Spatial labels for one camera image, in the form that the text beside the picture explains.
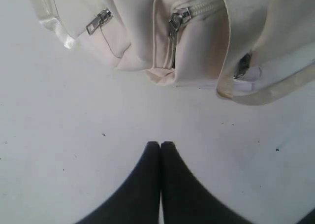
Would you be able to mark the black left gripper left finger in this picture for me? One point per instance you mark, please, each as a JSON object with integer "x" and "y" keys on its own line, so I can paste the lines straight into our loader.
{"x": 137, "y": 200}

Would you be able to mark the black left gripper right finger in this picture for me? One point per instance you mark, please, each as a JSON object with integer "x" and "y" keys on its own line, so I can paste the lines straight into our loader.
{"x": 184, "y": 199}

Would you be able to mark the cream fabric duffel bag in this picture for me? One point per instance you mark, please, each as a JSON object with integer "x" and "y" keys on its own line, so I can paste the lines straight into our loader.
{"x": 195, "y": 42}

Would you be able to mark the white paper label tag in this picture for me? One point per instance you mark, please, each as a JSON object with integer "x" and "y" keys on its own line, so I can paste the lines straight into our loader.
{"x": 244, "y": 81}

